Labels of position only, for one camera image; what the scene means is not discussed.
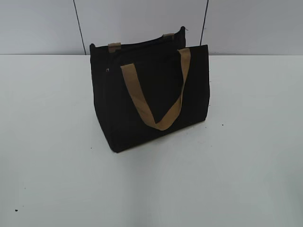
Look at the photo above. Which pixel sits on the black bag with tan handles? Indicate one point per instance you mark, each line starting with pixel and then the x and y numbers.
pixel 152 89

